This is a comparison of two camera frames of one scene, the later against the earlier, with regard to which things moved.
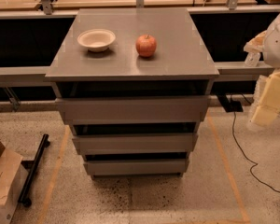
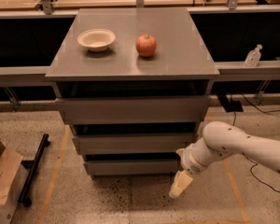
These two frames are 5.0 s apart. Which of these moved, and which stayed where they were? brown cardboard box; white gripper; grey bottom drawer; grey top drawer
Moved: white gripper
Stayed: grey top drawer; grey bottom drawer; brown cardboard box
